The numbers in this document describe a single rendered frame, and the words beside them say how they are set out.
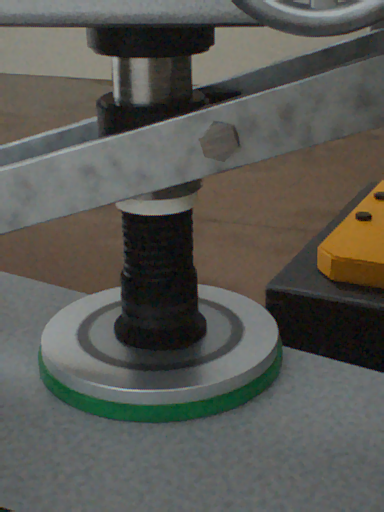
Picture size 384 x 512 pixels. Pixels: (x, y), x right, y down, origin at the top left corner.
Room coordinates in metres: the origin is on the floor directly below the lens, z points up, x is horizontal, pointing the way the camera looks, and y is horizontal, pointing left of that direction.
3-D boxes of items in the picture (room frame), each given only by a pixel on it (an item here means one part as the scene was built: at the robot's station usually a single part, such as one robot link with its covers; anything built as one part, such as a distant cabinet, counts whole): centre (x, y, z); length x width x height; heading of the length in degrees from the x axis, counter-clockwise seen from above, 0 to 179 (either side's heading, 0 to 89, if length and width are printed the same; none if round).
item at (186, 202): (0.65, 0.03, 1.03); 0.07 x 0.07 x 0.04
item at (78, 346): (0.65, 0.03, 0.89); 0.21 x 0.21 x 0.01
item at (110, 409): (0.65, 0.03, 0.89); 0.22 x 0.22 x 0.04
